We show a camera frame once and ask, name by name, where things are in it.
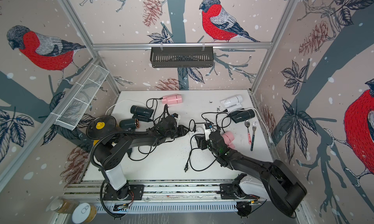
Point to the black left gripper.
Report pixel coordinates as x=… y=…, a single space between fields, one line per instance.
x=182 y=129

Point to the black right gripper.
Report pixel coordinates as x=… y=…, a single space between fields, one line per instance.
x=202 y=140

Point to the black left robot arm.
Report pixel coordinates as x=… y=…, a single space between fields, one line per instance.
x=114 y=142

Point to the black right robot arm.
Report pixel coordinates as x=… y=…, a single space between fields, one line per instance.
x=283 y=188

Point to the white power strip right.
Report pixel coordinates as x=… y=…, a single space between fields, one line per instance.
x=198 y=130

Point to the pink folding hair dryer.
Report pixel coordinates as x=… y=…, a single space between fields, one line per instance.
x=172 y=99

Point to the dark green small hair dryer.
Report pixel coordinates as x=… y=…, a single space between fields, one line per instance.
x=141 y=113

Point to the dark green folding hair dryer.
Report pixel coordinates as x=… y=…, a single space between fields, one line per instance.
x=241 y=115

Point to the green copper long hair dryer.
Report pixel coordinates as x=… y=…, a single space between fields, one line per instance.
x=129 y=124

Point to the white folding hair dryer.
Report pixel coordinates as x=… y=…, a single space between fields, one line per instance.
x=232 y=101

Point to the yellow pot with glass lid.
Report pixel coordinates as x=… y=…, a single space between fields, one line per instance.
x=101 y=127

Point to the white lidded tin can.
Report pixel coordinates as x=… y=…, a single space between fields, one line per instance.
x=84 y=213

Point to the glass jar with lid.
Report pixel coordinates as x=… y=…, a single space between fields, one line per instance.
x=61 y=205

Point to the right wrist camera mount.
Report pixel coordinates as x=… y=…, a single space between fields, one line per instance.
x=208 y=127

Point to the silver spoon pink handle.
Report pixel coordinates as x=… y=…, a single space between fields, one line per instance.
x=248 y=125

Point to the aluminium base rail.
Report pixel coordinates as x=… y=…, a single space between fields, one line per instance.
x=169 y=196

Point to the silver fork dark handle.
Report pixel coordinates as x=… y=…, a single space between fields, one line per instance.
x=254 y=127

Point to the black hanging wall basket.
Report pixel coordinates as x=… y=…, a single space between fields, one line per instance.
x=182 y=57

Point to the white wire basket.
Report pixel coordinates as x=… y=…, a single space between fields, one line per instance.
x=80 y=101

